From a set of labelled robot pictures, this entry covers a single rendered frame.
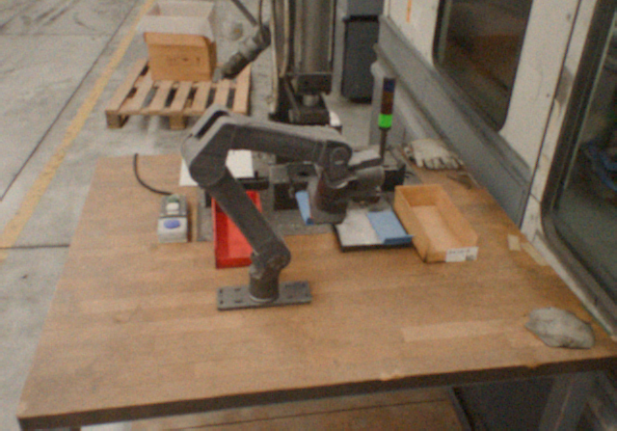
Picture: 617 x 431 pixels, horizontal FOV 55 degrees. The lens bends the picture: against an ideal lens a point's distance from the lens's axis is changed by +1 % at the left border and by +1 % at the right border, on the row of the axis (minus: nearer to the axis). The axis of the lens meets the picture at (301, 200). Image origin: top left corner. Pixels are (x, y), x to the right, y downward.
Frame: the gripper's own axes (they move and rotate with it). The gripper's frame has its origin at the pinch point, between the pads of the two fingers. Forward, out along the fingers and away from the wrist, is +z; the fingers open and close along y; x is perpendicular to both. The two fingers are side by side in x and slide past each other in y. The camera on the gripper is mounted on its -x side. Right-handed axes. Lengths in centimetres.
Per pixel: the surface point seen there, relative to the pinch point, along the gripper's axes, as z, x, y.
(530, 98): 5, -65, 36
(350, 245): 8.9, -8.2, -3.0
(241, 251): 12.0, 17.6, -1.5
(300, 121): -0.8, 1.6, 26.4
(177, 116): 230, 44, 199
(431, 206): 18.8, -35.0, 11.1
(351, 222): 14.1, -10.9, 5.5
